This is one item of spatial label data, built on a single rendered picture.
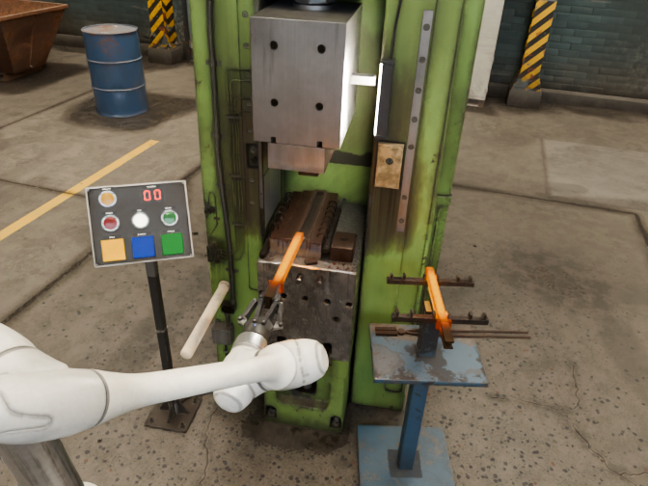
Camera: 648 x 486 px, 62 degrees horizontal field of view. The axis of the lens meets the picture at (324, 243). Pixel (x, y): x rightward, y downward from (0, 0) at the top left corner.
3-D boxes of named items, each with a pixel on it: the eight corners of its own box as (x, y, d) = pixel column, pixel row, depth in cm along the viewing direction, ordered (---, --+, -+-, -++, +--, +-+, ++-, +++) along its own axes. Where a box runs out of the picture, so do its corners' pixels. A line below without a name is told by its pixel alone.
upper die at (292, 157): (324, 174, 186) (325, 148, 181) (267, 168, 189) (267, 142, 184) (341, 132, 222) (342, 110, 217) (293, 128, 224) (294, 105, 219)
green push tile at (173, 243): (184, 253, 194) (182, 232, 193) (162, 255, 192) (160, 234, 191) (184, 253, 196) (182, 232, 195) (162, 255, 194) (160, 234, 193)
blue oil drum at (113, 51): (130, 121, 591) (117, 36, 544) (84, 114, 604) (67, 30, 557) (159, 105, 639) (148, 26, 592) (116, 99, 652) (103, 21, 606)
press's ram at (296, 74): (364, 152, 180) (375, 24, 158) (253, 141, 184) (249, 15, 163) (376, 113, 215) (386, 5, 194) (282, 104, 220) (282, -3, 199)
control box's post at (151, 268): (176, 416, 253) (145, 214, 196) (169, 415, 253) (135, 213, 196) (179, 410, 256) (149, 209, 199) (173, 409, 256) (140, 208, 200)
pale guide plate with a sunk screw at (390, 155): (398, 189, 197) (403, 146, 189) (374, 186, 199) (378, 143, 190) (398, 187, 199) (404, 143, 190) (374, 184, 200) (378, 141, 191)
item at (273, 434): (346, 473, 230) (346, 472, 229) (216, 450, 237) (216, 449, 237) (357, 403, 263) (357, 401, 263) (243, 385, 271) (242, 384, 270)
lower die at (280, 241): (320, 259, 205) (321, 240, 200) (269, 253, 207) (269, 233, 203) (337, 208, 240) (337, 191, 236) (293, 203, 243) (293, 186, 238)
